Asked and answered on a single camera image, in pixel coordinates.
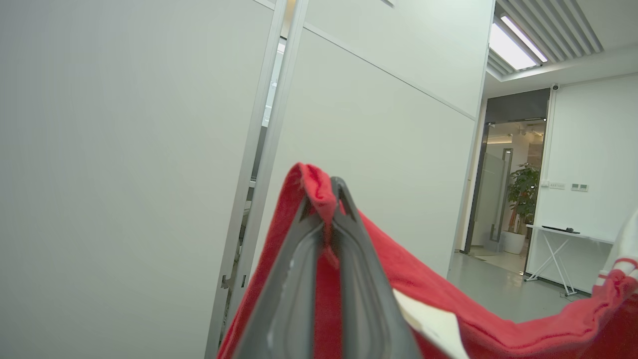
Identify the white plant pot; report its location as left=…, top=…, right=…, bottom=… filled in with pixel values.
left=502, top=230, right=527, bottom=255

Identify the red white-striped jersey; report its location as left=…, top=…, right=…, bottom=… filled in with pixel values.
left=217, top=162, right=638, bottom=359

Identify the rectangular ceiling light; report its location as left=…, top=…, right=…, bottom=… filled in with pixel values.
left=488, top=14, right=549, bottom=70

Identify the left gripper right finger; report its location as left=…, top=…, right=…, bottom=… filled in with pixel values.
left=329, top=177, right=422, bottom=359

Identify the white folding table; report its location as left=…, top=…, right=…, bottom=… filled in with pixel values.
left=524, top=224, right=616, bottom=297

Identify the frosted glass door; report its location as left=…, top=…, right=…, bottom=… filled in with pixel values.
left=471, top=149, right=513, bottom=250

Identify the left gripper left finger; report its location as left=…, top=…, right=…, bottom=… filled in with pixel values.
left=232, top=197, right=329, bottom=359

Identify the grey ceiling slat grille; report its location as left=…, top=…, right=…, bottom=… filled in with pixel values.
left=487, top=0, right=605, bottom=81

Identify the dark door frame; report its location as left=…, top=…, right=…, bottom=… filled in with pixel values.
left=464, top=89, right=551, bottom=255

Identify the grey metal partition post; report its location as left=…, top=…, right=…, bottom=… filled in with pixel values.
left=204, top=0, right=311, bottom=359

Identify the green potted plant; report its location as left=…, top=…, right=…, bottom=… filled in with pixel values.
left=507, top=164, right=541, bottom=235

